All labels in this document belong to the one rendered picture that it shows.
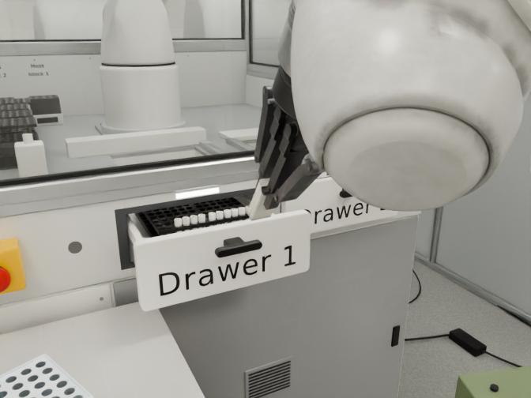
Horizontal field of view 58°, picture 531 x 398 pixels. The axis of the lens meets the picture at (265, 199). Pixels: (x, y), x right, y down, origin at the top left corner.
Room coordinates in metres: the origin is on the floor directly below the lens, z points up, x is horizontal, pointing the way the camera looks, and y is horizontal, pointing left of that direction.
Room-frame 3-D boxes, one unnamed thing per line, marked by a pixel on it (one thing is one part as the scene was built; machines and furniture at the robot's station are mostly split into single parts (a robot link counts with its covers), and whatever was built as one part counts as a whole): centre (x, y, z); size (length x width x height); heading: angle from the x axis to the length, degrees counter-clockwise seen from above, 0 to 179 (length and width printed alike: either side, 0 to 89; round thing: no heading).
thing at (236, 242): (0.66, 0.05, 0.91); 0.07 x 0.04 x 0.01; 117
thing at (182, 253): (0.68, 0.06, 0.87); 0.29 x 0.02 x 0.11; 117
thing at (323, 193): (0.94, -0.16, 0.87); 0.29 x 0.02 x 0.11; 117
